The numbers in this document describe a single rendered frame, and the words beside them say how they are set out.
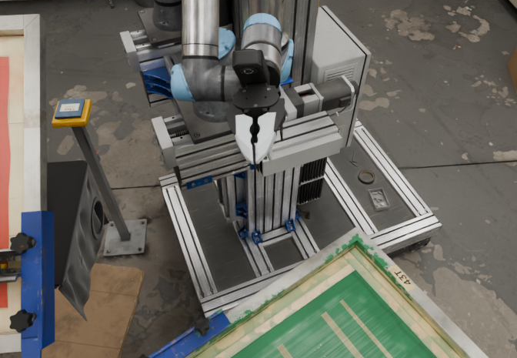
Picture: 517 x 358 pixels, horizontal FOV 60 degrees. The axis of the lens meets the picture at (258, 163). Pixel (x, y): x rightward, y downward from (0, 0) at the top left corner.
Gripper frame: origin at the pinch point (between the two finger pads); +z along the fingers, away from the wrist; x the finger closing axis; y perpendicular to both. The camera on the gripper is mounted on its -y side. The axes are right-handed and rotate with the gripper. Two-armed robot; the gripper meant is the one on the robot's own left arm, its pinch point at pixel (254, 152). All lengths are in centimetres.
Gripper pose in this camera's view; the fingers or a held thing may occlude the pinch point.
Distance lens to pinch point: 63.8
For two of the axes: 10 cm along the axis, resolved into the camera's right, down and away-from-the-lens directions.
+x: -9.9, 0.6, 1.2
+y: 1.3, 6.5, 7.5
